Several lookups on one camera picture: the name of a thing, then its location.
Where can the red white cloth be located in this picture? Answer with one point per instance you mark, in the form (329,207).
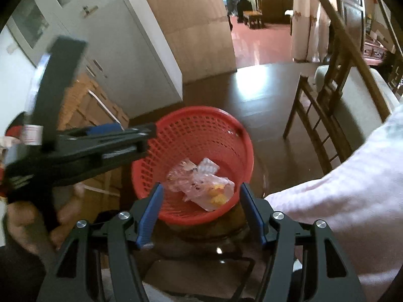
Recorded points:
(10,138)

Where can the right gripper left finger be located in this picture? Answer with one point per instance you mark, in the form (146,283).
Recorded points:
(77,273)

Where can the person's left hand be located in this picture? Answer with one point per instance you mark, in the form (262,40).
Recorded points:
(26,227)

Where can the white metal cabinet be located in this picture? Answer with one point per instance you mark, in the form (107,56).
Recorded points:
(127,53)

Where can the wooden stool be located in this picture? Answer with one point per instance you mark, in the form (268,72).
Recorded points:
(253,19)

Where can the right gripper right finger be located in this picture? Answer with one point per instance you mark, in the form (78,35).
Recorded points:
(303,259)

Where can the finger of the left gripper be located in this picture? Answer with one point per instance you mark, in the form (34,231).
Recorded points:
(83,155)
(107,128)

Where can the pink floral tablecloth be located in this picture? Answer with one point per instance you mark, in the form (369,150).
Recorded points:
(361,201)

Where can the red plastic trash basket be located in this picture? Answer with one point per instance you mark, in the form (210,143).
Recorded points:
(194,134)

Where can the wooden armchair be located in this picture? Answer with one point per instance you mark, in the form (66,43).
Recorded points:
(345,101)

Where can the pink floral curtain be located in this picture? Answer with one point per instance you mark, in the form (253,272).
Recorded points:
(310,31)

